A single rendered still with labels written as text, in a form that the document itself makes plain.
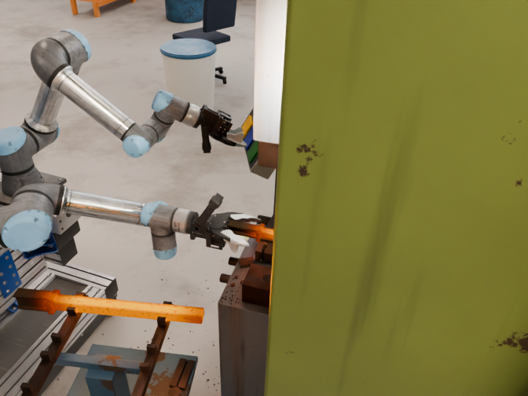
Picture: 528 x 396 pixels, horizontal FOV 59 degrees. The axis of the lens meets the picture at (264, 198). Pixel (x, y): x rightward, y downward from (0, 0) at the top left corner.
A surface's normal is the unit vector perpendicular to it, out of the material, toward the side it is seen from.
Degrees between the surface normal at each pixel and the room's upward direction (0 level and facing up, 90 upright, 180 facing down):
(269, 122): 90
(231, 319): 90
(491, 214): 90
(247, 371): 90
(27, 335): 0
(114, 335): 0
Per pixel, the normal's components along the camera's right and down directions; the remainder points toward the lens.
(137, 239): 0.04, -0.82
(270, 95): -0.27, 0.55
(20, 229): 0.40, 0.54
